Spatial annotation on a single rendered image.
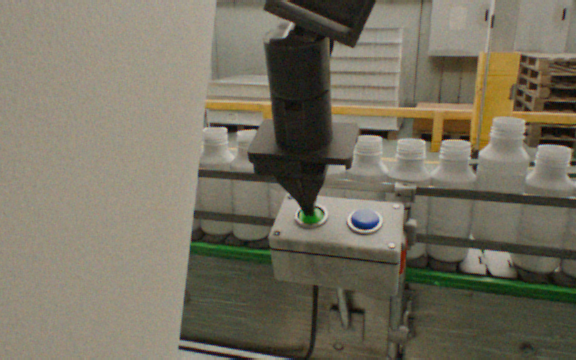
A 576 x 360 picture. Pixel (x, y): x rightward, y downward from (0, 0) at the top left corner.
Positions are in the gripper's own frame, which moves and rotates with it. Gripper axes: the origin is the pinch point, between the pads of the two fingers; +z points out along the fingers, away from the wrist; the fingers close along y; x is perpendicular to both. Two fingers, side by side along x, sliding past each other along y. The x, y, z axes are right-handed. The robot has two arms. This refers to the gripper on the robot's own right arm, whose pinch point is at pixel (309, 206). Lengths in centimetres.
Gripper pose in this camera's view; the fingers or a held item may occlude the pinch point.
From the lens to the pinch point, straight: 52.2
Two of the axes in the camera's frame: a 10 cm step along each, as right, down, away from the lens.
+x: -2.4, 6.0, -7.6
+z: 0.9, 7.9, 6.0
